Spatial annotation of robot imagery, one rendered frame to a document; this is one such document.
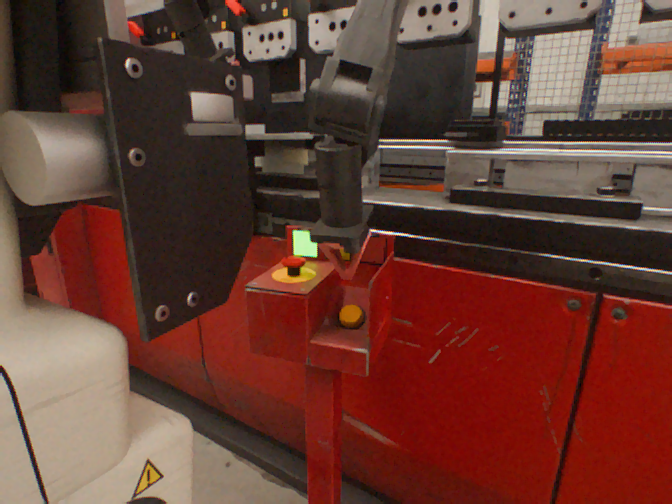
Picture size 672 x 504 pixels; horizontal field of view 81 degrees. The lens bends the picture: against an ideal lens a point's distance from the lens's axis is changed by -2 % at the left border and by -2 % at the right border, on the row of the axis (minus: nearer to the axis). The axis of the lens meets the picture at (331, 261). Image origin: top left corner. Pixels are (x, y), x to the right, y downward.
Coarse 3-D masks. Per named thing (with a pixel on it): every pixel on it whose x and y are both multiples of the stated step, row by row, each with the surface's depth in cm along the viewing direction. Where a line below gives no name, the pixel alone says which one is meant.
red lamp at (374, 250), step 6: (372, 240) 68; (378, 240) 68; (384, 240) 67; (366, 246) 69; (372, 246) 68; (378, 246) 68; (366, 252) 69; (372, 252) 69; (378, 252) 68; (360, 258) 70; (366, 258) 69; (372, 258) 69; (378, 258) 69
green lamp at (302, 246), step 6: (294, 234) 73; (300, 234) 72; (306, 234) 72; (294, 240) 73; (300, 240) 73; (306, 240) 72; (294, 246) 74; (300, 246) 73; (306, 246) 73; (312, 246) 72; (294, 252) 74; (300, 252) 73; (306, 252) 73; (312, 252) 73
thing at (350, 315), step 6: (348, 306) 65; (354, 306) 65; (342, 312) 65; (348, 312) 64; (354, 312) 64; (360, 312) 64; (342, 318) 64; (348, 318) 64; (354, 318) 63; (360, 318) 63; (348, 324) 63; (354, 324) 63
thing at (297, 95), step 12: (288, 60) 97; (300, 60) 95; (276, 72) 99; (288, 72) 97; (300, 72) 96; (276, 84) 100; (288, 84) 98; (300, 84) 96; (276, 96) 102; (288, 96) 100; (300, 96) 98
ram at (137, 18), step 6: (150, 0) 112; (156, 0) 111; (162, 0) 110; (132, 6) 117; (138, 6) 116; (144, 6) 114; (150, 6) 113; (156, 6) 112; (162, 6) 110; (126, 12) 119; (132, 12) 118; (138, 12) 116; (144, 12) 115; (132, 18) 120; (138, 18) 120; (138, 24) 126
